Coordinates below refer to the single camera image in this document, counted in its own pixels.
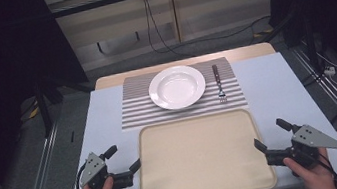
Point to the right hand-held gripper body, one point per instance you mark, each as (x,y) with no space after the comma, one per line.
(308,141)

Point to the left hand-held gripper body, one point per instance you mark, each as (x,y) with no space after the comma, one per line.
(95,168)

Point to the person's right hand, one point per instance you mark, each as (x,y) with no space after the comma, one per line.
(313,175)

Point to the white table cover board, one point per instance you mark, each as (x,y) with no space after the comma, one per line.
(274,92)

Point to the small black stick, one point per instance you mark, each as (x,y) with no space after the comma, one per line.
(72,136)

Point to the grey striped placemat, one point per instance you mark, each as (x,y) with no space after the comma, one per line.
(138,110)

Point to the beige plastic tray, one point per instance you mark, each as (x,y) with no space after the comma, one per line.
(200,160)

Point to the white power plug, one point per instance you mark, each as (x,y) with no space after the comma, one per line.
(329,70)

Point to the black metal stand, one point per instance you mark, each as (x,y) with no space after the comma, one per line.
(45,113)

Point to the light wooden table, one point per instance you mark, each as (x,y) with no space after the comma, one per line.
(244,52)

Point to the white deep plate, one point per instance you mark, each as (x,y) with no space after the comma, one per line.
(177,87)

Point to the light wooden cabinet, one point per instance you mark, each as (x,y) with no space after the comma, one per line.
(211,10)

